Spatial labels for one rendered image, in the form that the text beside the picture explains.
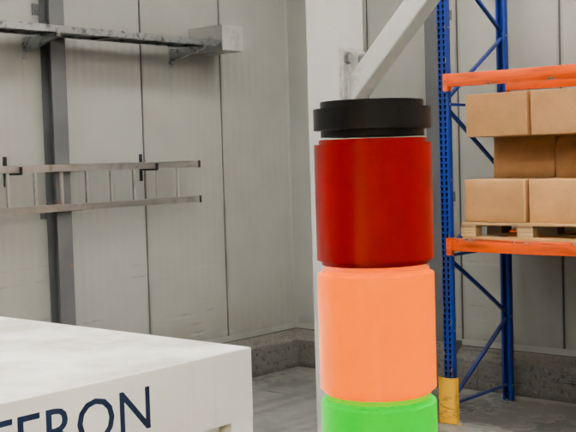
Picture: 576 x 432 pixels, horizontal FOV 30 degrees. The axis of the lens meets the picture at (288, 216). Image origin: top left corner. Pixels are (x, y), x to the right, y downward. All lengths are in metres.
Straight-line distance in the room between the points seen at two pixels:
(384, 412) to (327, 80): 2.60
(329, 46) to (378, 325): 2.60
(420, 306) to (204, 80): 10.77
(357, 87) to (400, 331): 2.57
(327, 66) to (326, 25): 0.11
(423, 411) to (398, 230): 0.08
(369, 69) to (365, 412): 2.55
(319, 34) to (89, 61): 7.26
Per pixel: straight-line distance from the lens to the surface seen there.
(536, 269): 10.51
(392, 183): 0.44
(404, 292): 0.44
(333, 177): 0.44
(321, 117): 0.45
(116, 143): 10.35
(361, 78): 2.99
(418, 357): 0.45
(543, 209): 8.94
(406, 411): 0.45
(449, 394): 9.47
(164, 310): 10.80
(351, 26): 3.06
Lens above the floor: 2.32
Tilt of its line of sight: 3 degrees down
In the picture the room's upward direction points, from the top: 2 degrees counter-clockwise
